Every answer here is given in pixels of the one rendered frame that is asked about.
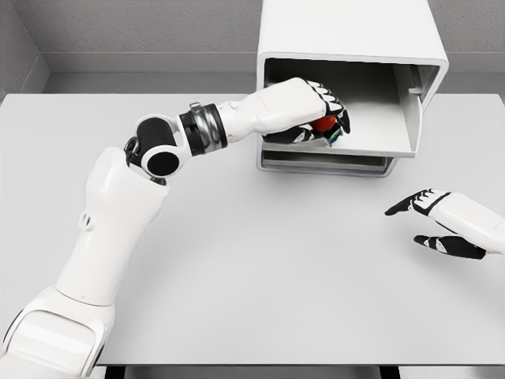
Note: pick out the white tabletop storage cabinet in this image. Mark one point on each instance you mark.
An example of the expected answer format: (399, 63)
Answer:
(347, 27)

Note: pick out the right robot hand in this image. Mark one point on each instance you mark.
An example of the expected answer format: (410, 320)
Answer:
(465, 221)

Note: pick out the red and black load switch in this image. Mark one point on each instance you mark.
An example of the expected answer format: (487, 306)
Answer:
(324, 123)

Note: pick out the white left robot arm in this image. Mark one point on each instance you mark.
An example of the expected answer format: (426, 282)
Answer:
(118, 205)

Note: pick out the white cabinet drawer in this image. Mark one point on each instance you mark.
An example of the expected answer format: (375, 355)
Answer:
(327, 161)
(375, 122)

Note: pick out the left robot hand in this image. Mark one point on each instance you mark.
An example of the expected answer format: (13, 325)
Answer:
(292, 106)

